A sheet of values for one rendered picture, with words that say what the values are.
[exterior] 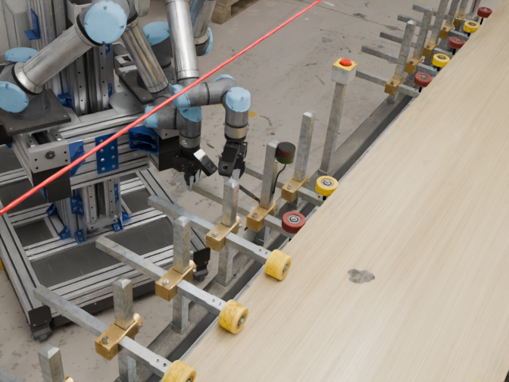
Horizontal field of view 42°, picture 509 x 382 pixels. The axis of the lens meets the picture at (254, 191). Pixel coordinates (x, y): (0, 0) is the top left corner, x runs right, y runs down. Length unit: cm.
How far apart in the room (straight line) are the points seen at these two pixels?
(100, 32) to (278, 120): 246
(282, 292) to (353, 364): 31
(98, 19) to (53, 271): 134
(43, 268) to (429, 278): 169
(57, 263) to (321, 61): 285
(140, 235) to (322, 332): 145
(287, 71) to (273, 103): 47
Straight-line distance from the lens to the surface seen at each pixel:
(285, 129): 432
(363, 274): 209
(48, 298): 193
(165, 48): 254
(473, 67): 346
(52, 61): 219
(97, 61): 259
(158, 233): 317
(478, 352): 203
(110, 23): 207
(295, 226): 222
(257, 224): 228
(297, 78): 490
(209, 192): 239
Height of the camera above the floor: 238
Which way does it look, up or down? 39 degrees down
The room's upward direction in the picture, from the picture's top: 6 degrees clockwise
